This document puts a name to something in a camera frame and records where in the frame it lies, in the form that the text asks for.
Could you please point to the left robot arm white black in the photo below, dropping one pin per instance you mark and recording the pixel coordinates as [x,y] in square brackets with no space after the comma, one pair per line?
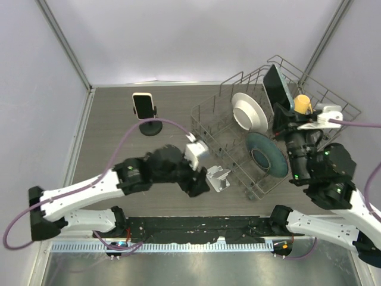
[64,209]

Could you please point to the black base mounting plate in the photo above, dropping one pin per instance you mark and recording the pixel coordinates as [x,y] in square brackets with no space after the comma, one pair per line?
[201,229]

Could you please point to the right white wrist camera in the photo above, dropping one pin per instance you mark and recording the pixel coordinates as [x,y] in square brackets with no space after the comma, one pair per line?
[320,117]

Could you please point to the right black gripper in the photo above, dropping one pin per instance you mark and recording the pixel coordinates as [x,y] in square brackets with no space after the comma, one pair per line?
[282,121]

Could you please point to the white plate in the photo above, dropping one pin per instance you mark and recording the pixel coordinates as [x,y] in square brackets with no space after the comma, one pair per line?
[248,114]

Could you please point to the blue ceramic plate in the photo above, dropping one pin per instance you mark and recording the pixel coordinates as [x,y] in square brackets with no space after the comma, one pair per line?
[266,154]

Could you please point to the black round phone stand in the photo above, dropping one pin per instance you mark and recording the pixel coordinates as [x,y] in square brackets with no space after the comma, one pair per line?
[149,128]

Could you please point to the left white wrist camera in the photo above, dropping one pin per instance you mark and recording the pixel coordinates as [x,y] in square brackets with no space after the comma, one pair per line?
[194,151]

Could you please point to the slotted cable duct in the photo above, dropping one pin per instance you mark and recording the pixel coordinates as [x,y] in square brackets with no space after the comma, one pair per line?
[219,246]

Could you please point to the yellow mug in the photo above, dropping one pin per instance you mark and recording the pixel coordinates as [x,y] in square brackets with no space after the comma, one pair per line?
[303,104]

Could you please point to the grey wire dish rack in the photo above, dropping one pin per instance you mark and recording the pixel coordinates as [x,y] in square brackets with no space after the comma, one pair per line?
[213,122]

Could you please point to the silver phone stand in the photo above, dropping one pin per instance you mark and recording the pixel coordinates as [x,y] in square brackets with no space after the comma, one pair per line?
[217,177]

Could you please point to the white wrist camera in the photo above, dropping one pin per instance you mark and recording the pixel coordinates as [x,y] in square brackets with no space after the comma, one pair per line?
[320,117]
[194,151]

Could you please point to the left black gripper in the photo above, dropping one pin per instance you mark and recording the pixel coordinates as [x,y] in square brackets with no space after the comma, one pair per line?
[194,187]

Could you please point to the white cased smartphone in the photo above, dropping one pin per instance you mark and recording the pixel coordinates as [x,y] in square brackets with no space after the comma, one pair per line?
[143,105]

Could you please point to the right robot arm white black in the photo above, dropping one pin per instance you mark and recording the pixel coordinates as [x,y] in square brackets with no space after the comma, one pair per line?
[327,177]

